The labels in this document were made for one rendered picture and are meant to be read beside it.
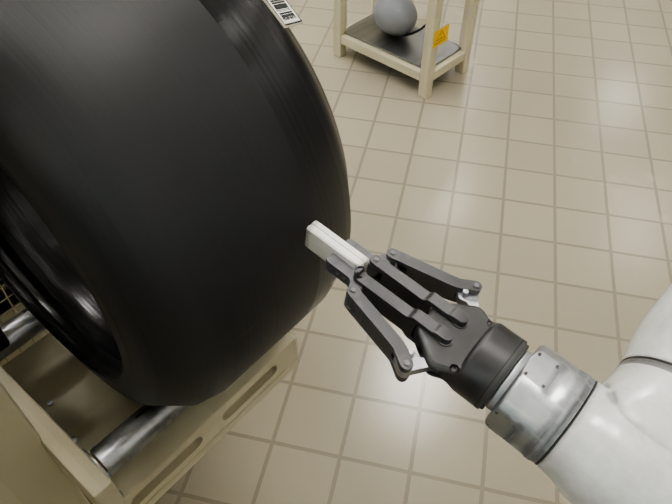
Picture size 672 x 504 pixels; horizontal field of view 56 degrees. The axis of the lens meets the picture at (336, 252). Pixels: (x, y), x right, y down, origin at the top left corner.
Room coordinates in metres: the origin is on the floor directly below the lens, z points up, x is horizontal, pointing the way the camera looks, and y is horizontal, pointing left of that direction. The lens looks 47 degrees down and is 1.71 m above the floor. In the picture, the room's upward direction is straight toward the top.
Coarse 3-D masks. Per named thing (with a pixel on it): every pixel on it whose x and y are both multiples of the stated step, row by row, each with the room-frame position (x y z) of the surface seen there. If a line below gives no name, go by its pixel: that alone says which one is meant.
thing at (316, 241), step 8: (312, 232) 0.44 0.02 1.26; (320, 232) 0.44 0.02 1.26; (312, 240) 0.44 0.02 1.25; (320, 240) 0.43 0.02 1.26; (328, 240) 0.43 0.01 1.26; (312, 248) 0.44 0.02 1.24; (320, 248) 0.43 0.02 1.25; (328, 248) 0.43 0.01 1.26; (336, 248) 0.42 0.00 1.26; (320, 256) 0.43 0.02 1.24; (328, 256) 0.43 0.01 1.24; (344, 256) 0.41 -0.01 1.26; (352, 256) 0.41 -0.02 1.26; (352, 264) 0.41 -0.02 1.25; (360, 264) 0.40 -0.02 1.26
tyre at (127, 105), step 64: (0, 0) 0.50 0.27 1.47; (64, 0) 0.51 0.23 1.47; (128, 0) 0.53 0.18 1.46; (192, 0) 0.56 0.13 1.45; (256, 0) 0.59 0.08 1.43; (0, 64) 0.45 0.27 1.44; (64, 64) 0.45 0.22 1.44; (128, 64) 0.47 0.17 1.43; (192, 64) 0.50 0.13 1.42; (256, 64) 0.53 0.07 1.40; (0, 128) 0.42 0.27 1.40; (64, 128) 0.41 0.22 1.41; (128, 128) 0.42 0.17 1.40; (192, 128) 0.45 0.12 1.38; (256, 128) 0.48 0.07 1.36; (320, 128) 0.53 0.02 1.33; (0, 192) 0.73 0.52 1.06; (64, 192) 0.39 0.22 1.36; (128, 192) 0.39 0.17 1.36; (192, 192) 0.41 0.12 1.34; (256, 192) 0.44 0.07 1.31; (320, 192) 0.49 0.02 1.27; (0, 256) 0.61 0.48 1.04; (64, 256) 0.68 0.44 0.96; (128, 256) 0.36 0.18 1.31; (192, 256) 0.38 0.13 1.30; (256, 256) 0.41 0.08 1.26; (64, 320) 0.54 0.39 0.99; (128, 320) 0.35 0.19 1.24; (192, 320) 0.35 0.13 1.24; (256, 320) 0.39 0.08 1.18; (128, 384) 0.39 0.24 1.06; (192, 384) 0.35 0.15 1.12
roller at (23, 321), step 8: (24, 312) 0.60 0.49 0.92; (8, 320) 0.59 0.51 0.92; (16, 320) 0.58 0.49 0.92; (24, 320) 0.59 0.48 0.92; (32, 320) 0.59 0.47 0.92; (8, 328) 0.57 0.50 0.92; (16, 328) 0.57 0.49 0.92; (24, 328) 0.58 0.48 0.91; (32, 328) 0.58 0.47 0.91; (40, 328) 0.59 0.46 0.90; (8, 336) 0.56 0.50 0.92; (16, 336) 0.56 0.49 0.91; (24, 336) 0.57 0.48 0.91; (32, 336) 0.57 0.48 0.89; (16, 344) 0.55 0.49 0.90; (0, 352) 0.54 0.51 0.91; (8, 352) 0.54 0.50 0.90; (0, 360) 0.53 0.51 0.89
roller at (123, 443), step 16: (144, 416) 0.42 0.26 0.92; (160, 416) 0.43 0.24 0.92; (176, 416) 0.44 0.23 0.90; (112, 432) 0.40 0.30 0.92; (128, 432) 0.40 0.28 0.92; (144, 432) 0.40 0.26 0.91; (96, 448) 0.38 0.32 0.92; (112, 448) 0.38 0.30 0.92; (128, 448) 0.38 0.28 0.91; (112, 464) 0.36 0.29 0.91
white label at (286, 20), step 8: (264, 0) 0.60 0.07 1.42; (272, 0) 0.61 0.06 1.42; (280, 0) 0.62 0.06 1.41; (272, 8) 0.60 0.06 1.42; (280, 8) 0.61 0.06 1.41; (288, 8) 0.62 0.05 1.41; (280, 16) 0.60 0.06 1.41; (288, 16) 0.61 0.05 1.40; (296, 16) 0.62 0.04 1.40; (288, 24) 0.59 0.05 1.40; (296, 24) 0.61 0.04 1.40
